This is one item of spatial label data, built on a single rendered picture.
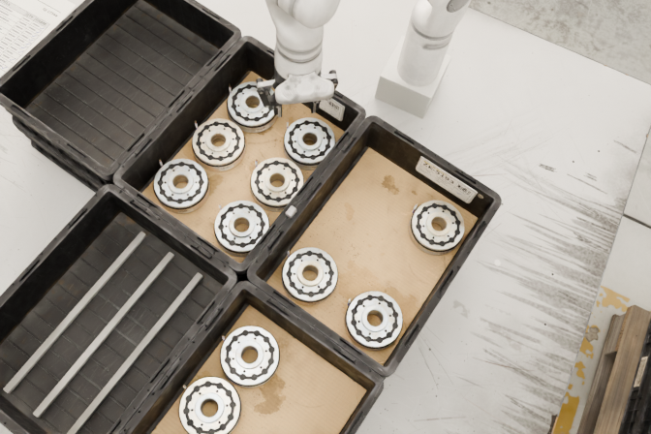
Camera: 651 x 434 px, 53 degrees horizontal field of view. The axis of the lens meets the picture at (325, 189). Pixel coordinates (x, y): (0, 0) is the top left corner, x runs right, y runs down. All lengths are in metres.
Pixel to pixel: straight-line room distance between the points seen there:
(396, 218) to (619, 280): 1.21
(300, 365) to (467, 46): 0.89
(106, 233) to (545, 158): 0.97
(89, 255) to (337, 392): 0.52
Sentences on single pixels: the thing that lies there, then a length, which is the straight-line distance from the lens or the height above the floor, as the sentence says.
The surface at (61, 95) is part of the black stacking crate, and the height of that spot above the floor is 0.83.
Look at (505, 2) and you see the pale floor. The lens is 2.75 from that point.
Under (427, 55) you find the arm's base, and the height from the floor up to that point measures 0.91.
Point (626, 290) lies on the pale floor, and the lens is 2.37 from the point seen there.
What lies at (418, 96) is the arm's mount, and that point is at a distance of 1.48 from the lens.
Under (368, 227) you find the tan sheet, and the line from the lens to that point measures 1.28.
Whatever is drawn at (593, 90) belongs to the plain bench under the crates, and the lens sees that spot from 1.73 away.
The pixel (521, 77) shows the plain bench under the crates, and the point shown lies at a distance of 1.68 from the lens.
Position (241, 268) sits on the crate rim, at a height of 0.93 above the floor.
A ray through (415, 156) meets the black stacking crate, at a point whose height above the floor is 0.90.
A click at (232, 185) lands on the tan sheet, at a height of 0.83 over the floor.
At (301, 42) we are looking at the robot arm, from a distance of 0.96.
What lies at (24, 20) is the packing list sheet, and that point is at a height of 0.70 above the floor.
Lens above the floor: 2.03
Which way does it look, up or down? 67 degrees down
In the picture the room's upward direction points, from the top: 10 degrees clockwise
